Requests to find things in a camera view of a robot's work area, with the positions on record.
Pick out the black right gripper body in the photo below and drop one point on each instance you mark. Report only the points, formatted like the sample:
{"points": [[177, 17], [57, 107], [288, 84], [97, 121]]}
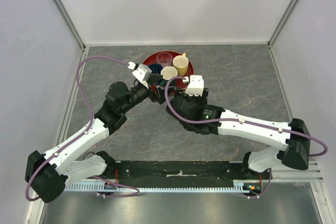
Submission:
{"points": [[197, 101]]}

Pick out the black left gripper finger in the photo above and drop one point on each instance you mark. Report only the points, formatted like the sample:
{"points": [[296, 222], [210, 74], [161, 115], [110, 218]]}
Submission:
{"points": [[170, 92], [154, 78]]}

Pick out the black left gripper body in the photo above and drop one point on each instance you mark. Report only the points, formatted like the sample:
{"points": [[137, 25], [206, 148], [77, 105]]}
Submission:
{"points": [[138, 93]]}

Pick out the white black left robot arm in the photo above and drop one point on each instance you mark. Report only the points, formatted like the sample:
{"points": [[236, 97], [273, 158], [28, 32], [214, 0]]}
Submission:
{"points": [[49, 173]]}

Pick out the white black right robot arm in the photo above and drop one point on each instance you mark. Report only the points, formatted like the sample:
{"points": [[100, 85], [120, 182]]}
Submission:
{"points": [[288, 142]]}

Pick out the dark blue mug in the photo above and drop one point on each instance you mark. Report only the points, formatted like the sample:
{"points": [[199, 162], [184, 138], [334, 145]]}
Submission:
{"points": [[155, 68]]}

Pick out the green mug cream inside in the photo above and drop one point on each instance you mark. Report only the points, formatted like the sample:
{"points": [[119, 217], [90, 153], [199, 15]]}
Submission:
{"points": [[168, 73]]}

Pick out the clear drinking glass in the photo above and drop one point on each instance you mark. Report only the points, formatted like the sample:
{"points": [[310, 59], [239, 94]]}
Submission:
{"points": [[164, 59]]}

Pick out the red round tray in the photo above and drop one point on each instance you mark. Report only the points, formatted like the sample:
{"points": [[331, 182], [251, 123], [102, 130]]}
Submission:
{"points": [[152, 60]]}

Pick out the yellow mug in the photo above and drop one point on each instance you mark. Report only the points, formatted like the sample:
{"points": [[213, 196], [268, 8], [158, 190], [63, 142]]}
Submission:
{"points": [[180, 63]]}

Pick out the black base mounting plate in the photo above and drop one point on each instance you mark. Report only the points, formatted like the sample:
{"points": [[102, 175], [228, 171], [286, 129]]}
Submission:
{"points": [[179, 173]]}

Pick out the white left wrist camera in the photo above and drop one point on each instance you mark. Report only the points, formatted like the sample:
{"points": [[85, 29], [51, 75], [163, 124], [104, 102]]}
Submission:
{"points": [[141, 72]]}

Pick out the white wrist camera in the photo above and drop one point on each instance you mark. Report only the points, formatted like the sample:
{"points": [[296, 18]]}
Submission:
{"points": [[195, 85], [141, 72]]}

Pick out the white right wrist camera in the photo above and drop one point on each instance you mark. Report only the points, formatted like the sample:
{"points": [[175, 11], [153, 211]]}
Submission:
{"points": [[195, 85]]}

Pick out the blue slotted cable duct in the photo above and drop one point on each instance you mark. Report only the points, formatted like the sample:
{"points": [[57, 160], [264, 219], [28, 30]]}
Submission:
{"points": [[98, 186]]}

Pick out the aluminium front frame rail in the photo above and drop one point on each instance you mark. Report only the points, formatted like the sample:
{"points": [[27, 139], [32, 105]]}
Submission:
{"points": [[288, 175]]}

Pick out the left aluminium frame post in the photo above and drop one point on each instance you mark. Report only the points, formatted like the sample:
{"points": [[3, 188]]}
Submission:
{"points": [[68, 21]]}

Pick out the aluminium frame corner post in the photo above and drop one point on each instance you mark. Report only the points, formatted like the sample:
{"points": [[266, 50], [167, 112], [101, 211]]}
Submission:
{"points": [[282, 22]]}

